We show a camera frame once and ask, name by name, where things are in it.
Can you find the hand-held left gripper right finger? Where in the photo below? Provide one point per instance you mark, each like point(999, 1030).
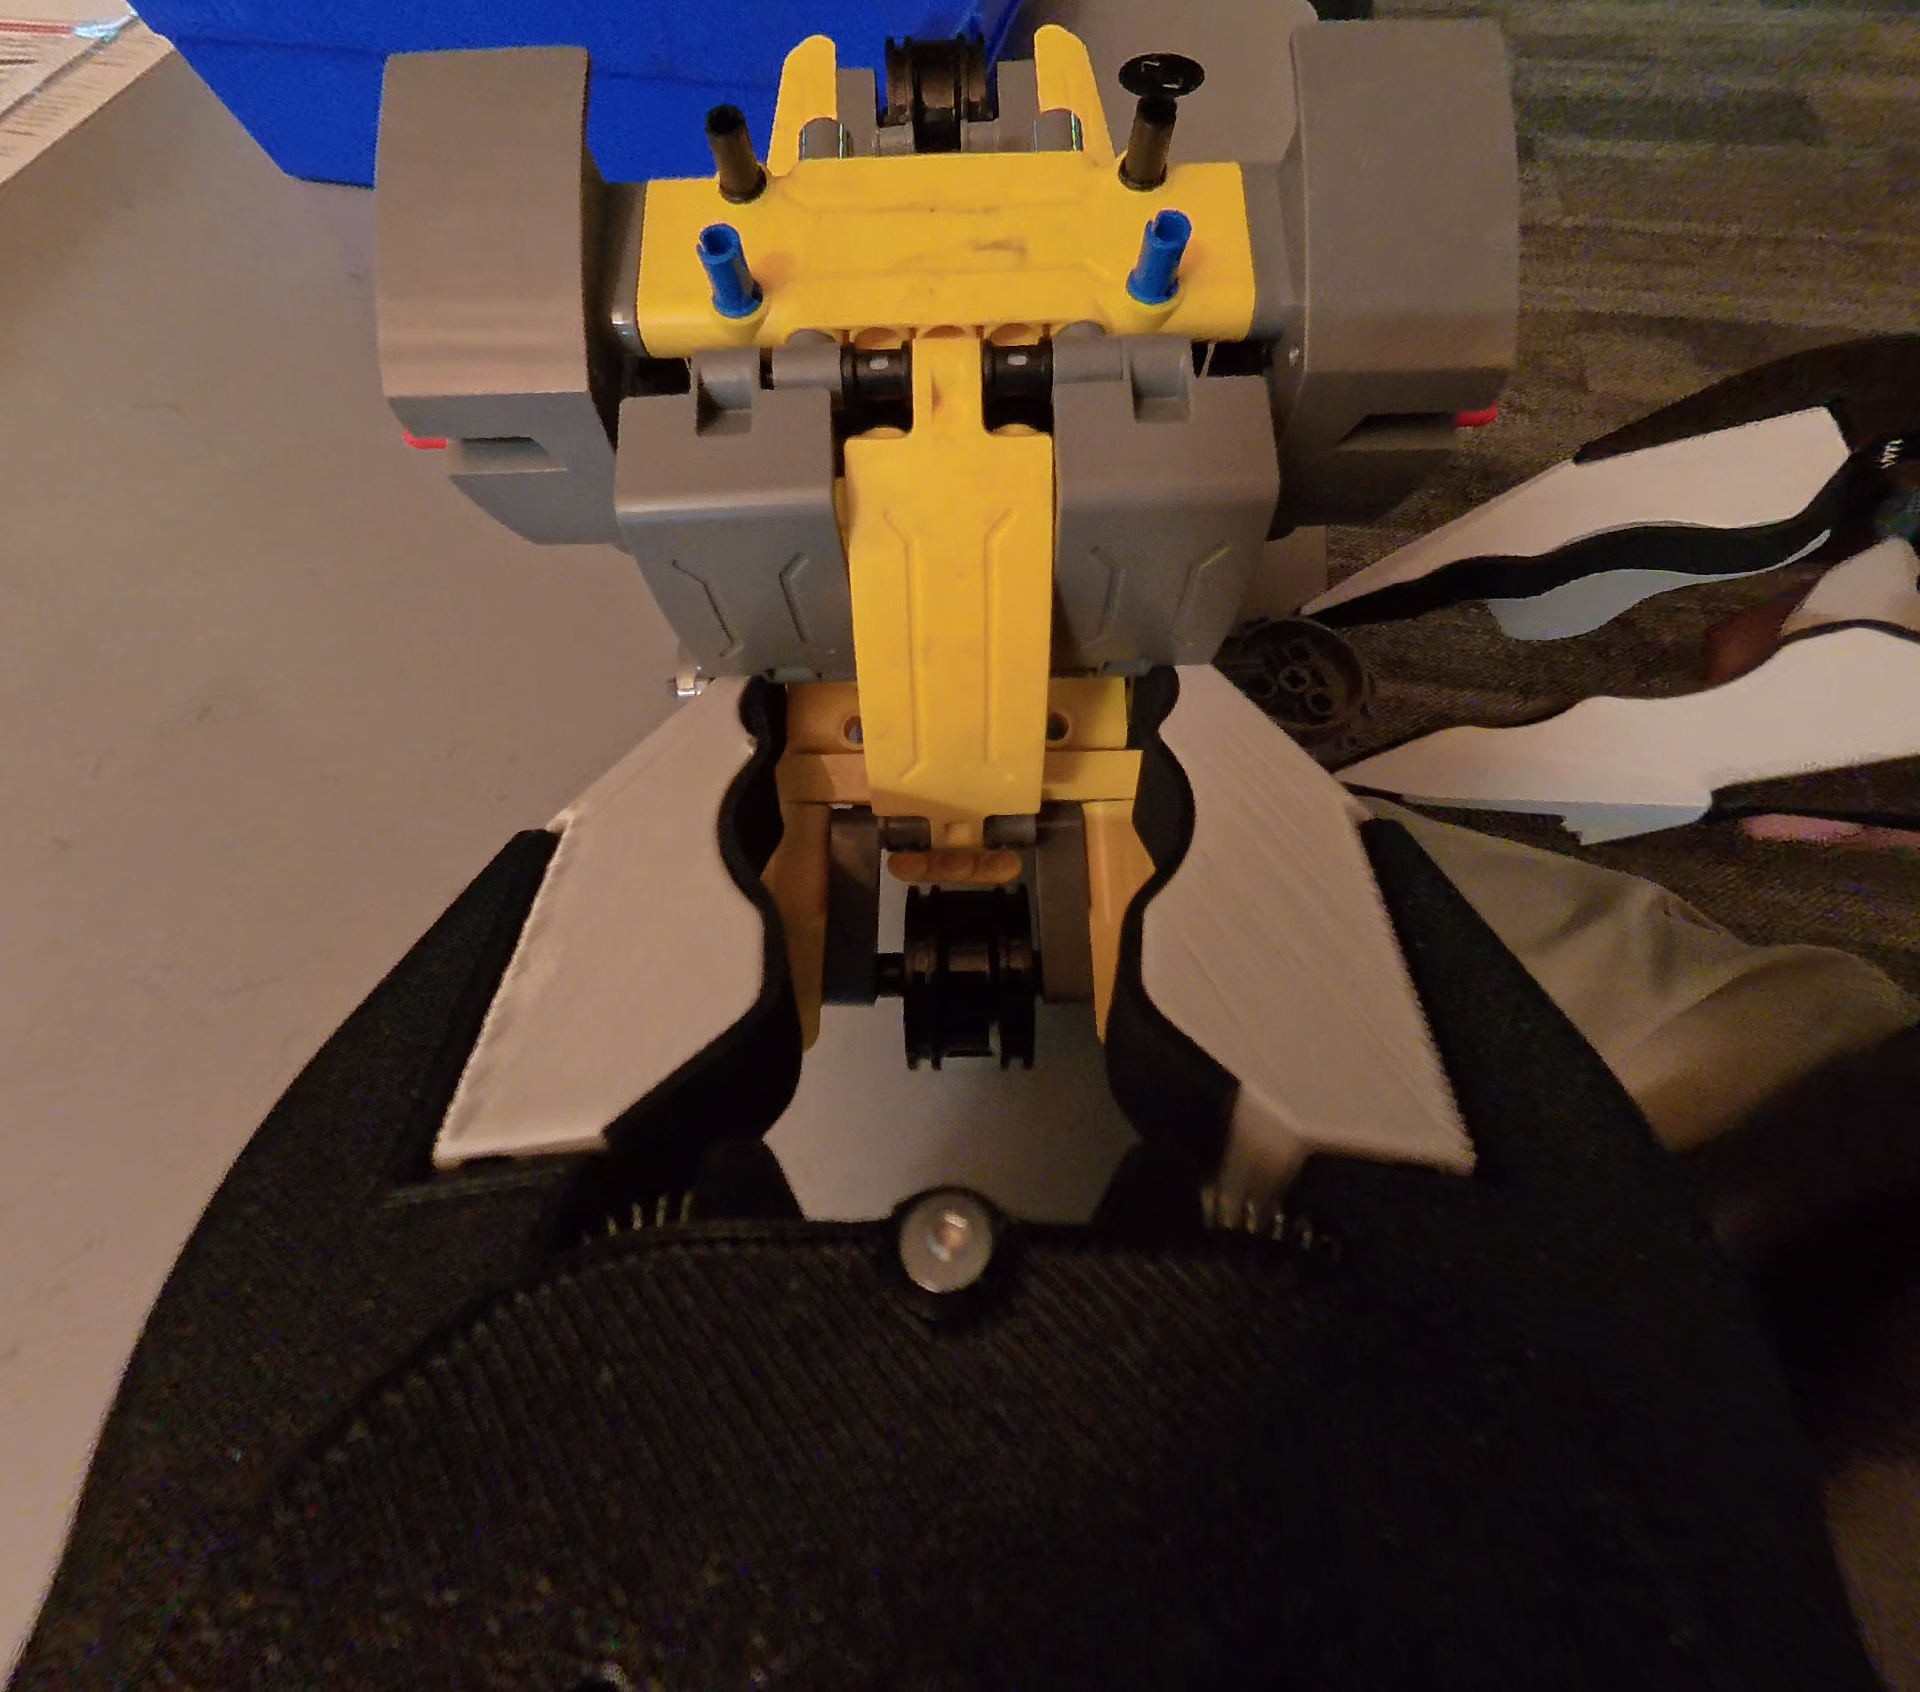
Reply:
point(1291, 972)

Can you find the yellow grey toy brick vehicle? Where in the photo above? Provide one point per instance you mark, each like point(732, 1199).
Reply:
point(944, 612)

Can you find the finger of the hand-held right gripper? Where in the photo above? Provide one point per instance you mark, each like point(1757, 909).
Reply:
point(1651, 500)
point(1681, 747)

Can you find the white paper sheet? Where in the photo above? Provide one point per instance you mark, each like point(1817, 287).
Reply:
point(52, 64)

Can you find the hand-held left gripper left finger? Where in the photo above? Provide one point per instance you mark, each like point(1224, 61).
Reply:
point(585, 972)

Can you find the person's beige pants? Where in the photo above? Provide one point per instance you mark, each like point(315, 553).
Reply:
point(1651, 972)

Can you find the black table grommet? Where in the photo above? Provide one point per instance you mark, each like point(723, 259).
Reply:
point(1163, 73)

